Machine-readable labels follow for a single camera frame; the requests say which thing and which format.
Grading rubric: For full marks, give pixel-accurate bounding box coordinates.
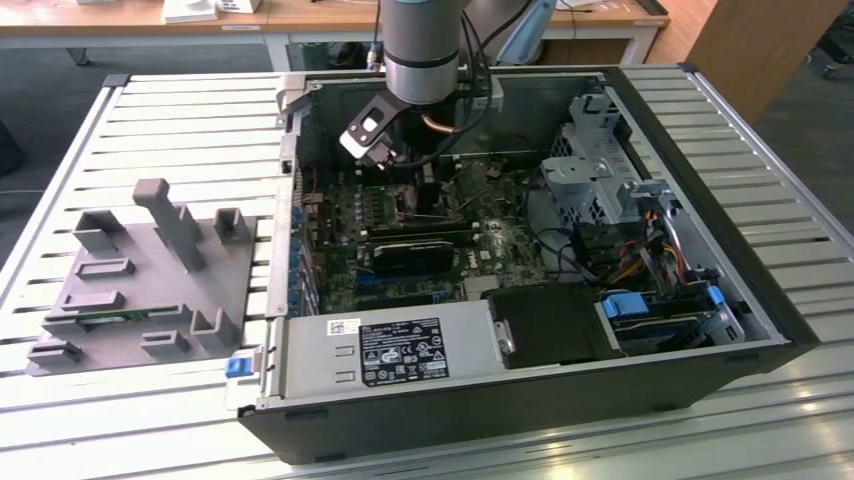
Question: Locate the yellow wire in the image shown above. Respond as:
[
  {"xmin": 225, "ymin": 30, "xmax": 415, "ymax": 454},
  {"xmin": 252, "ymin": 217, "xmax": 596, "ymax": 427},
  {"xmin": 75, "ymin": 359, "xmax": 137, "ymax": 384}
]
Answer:
[{"xmin": 614, "ymin": 262, "xmax": 654, "ymax": 284}]

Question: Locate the black open PC case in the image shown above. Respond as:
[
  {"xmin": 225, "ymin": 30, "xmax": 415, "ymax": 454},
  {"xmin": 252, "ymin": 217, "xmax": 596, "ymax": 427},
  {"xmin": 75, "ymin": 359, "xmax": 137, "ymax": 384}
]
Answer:
[{"xmin": 236, "ymin": 63, "xmax": 823, "ymax": 466}]

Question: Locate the wooden cabinet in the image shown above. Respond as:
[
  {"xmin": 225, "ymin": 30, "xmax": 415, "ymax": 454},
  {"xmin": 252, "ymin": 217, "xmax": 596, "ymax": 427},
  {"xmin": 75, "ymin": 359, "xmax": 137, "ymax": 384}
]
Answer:
[{"xmin": 643, "ymin": 0, "xmax": 854, "ymax": 129}]

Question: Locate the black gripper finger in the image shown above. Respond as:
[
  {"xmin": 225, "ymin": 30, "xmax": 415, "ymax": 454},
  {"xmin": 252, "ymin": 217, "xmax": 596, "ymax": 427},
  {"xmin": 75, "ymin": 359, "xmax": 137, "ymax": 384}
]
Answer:
[{"xmin": 414, "ymin": 167, "xmax": 447, "ymax": 222}]

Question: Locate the black office chair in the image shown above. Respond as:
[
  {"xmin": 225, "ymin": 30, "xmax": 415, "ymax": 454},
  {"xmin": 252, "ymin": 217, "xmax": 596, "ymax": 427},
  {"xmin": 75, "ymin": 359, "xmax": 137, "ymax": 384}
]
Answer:
[{"xmin": 817, "ymin": 34, "xmax": 854, "ymax": 81}]

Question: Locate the black cable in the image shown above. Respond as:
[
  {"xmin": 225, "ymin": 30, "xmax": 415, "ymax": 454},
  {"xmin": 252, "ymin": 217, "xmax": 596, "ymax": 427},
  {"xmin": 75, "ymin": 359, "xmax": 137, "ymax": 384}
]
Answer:
[{"xmin": 530, "ymin": 227, "xmax": 592, "ymax": 284}]

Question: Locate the green RAM stick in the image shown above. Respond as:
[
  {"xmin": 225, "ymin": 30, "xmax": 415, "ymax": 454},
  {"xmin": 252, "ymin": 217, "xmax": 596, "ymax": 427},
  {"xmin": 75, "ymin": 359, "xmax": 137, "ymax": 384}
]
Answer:
[{"xmin": 77, "ymin": 309, "xmax": 153, "ymax": 326}]

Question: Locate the black installed RAM stick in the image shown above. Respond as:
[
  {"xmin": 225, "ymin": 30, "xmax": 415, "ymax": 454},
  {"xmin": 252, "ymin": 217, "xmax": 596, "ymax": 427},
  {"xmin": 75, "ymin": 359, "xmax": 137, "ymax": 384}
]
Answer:
[{"xmin": 363, "ymin": 223, "xmax": 472, "ymax": 241}]

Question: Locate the beige case handle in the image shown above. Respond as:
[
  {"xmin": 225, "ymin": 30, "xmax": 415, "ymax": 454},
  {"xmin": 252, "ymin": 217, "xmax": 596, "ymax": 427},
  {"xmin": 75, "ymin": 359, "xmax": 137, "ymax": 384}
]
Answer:
[{"xmin": 273, "ymin": 72, "xmax": 319, "ymax": 132}]

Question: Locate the blue disk carrier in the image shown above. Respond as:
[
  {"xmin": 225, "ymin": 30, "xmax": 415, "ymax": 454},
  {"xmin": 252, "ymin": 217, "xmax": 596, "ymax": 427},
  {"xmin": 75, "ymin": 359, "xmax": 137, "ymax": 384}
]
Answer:
[{"xmin": 598, "ymin": 291, "xmax": 708, "ymax": 351}]

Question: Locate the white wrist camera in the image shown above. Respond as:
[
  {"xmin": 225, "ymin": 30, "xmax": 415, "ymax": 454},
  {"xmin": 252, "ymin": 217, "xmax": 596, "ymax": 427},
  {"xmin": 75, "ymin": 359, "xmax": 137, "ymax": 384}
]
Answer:
[{"xmin": 338, "ymin": 92, "xmax": 410, "ymax": 170}]

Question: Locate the gray parts rack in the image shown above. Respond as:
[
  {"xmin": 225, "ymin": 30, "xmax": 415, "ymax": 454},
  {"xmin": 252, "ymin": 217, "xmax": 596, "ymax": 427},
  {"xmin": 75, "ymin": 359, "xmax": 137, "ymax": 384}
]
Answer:
[{"xmin": 24, "ymin": 177, "xmax": 263, "ymax": 376}]

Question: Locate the green motherboard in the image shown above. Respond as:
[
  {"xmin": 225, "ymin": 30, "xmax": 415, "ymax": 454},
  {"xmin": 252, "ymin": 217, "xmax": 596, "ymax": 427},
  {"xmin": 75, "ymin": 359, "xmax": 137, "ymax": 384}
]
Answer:
[{"xmin": 292, "ymin": 160, "xmax": 559, "ymax": 319}]

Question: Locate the pale blue teach pendant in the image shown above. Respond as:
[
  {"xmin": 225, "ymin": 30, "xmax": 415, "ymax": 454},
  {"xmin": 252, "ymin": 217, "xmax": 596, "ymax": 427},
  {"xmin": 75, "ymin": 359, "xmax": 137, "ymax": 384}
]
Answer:
[{"xmin": 496, "ymin": 0, "xmax": 559, "ymax": 64}]

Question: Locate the black expansion slot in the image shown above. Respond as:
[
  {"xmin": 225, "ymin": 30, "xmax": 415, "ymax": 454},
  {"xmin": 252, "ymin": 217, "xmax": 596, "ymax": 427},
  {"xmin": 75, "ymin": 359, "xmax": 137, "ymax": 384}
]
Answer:
[{"xmin": 352, "ymin": 282, "xmax": 439, "ymax": 299}]

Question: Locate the gray flat cable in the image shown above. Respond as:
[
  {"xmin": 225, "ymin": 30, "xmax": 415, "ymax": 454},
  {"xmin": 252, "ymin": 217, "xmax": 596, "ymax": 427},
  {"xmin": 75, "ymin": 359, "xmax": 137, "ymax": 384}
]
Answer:
[{"xmin": 638, "ymin": 238, "xmax": 676, "ymax": 301}]

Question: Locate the red wire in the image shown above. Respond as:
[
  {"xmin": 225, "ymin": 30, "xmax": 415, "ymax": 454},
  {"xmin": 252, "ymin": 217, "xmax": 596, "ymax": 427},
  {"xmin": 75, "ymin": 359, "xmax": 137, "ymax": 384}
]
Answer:
[{"xmin": 620, "ymin": 241, "xmax": 647, "ymax": 274}]

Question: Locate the CPU socket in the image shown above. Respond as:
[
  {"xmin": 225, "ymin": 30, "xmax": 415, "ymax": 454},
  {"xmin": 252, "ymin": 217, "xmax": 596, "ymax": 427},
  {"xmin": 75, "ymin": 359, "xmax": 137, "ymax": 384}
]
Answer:
[{"xmin": 390, "ymin": 182, "xmax": 468, "ymax": 226}]

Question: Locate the silver metal drive cage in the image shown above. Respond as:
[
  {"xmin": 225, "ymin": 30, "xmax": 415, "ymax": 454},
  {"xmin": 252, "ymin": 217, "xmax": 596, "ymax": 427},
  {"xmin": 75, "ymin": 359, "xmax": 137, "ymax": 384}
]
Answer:
[{"xmin": 538, "ymin": 91, "xmax": 679, "ymax": 231}]

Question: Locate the blue case latch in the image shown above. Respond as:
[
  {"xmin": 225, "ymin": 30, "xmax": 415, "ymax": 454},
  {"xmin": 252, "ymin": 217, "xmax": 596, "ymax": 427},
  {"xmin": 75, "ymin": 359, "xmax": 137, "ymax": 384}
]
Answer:
[{"xmin": 224, "ymin": 352, "xmax": 260, "ymax": 379}]

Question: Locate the gray power supply unit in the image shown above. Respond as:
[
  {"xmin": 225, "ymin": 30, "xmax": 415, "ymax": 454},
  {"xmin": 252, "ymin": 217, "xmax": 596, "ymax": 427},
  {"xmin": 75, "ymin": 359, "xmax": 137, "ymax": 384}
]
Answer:
[{"xmin": 256, "ymin": 298, "xmax": 512, "ymax": 412}]

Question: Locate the black graphics card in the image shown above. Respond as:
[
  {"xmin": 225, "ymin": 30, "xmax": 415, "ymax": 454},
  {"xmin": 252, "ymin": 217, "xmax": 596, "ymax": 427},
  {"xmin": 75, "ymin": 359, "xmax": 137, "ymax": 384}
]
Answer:
[{"xmin": 364, "ymin": 238, "xmax": 458, "ymax": 277}]

